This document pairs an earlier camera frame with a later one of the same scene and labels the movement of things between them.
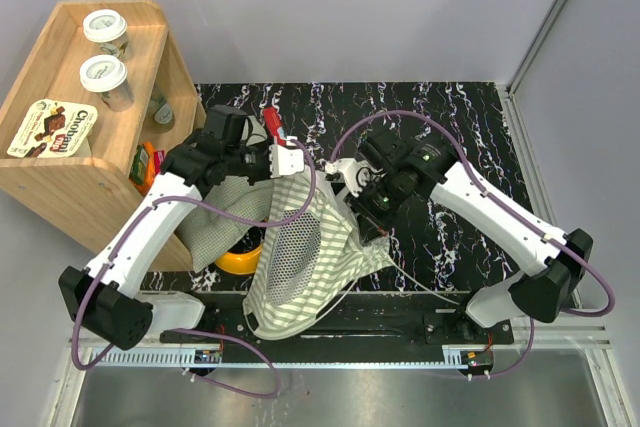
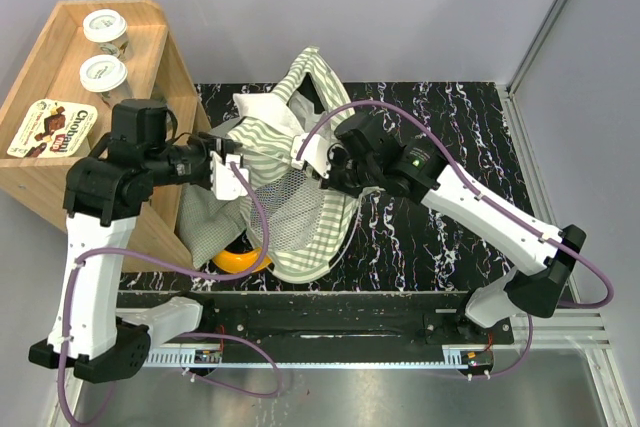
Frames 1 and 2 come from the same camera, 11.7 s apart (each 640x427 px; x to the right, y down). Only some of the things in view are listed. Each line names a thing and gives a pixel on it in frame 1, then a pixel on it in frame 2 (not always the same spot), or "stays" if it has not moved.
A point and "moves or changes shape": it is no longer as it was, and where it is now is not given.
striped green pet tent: [307, 269] moves or changes shape
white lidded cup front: [107, 75] stays
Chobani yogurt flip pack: [54, 130] stays
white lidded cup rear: [109, 29] stays
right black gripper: [361, 203] → [334, 155]
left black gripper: [267, 176] → [209, 143]
